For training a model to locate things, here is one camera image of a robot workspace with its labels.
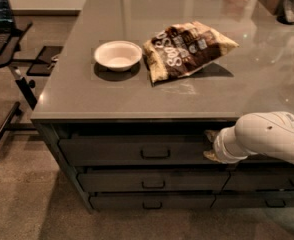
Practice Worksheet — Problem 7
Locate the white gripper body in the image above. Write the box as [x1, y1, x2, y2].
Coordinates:
[213, 127, 248, 164]

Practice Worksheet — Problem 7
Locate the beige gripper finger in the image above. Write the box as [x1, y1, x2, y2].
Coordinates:
[204, 130, 219, 143]
[203, 150, 220, 162]

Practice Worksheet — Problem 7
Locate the grey drawer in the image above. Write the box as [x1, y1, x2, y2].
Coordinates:
[90, 193, 215, 210]
[243, 154, 284, 164]
[224, 167, 294, 191]
[77, 169, 229, 192]
[213, 193, 294, 208]
[57, 133, 241, 167]

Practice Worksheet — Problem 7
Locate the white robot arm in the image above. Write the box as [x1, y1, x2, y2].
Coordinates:
[203, 111, 294, 165]

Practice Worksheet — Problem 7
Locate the grey cabinet counter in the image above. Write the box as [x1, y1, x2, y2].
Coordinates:
[31, 0, 294, 210]

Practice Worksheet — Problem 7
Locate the brown chip bag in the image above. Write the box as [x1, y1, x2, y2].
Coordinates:
[143, 21, 238, 83]

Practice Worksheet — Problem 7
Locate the white paper bowl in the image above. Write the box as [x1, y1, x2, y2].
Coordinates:
[94, 41, 142, 72]

